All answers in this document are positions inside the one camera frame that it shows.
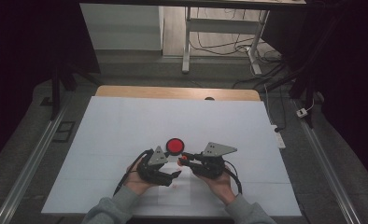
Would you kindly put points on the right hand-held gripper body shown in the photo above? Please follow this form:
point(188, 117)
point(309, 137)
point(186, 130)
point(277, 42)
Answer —
point(208, 166)

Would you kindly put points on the metal floor rail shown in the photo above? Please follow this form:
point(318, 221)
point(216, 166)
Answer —
point(325, 161)
point(32, 155)

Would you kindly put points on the small white paper sheet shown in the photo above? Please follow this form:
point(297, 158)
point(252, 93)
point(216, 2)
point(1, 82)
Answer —
point(176, 196)

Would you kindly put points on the small white adapter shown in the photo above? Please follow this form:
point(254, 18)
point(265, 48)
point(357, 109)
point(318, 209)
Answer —
point(301, 112)

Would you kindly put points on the person's left hand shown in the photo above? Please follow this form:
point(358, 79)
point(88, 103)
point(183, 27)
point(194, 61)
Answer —
point(137, 183)

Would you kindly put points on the person's right hand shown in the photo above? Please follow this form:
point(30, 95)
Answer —
point(219, 188)

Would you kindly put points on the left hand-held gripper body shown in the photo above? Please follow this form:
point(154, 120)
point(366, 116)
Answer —
point(152, 171)

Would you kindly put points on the light grey cabinet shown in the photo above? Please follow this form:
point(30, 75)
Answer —
point(123, 28)

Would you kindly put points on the round red ink pad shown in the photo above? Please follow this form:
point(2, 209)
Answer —
point(175, 146)

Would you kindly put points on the black floor frame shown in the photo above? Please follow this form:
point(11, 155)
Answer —
point(58, 137)

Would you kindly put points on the large white table cover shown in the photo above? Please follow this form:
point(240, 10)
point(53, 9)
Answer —
point(110, 124)

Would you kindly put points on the white power strip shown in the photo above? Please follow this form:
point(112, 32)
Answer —
point(279, 138)

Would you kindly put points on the black metal stand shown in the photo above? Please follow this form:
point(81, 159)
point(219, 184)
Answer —
point(56, 93)
point(303, 84)

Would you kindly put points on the white desk frame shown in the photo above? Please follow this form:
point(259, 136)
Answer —
point(222, 26)

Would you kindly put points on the dark curtain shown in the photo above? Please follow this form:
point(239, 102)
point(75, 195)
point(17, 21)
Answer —
point(350, 77)
point(20, 62)

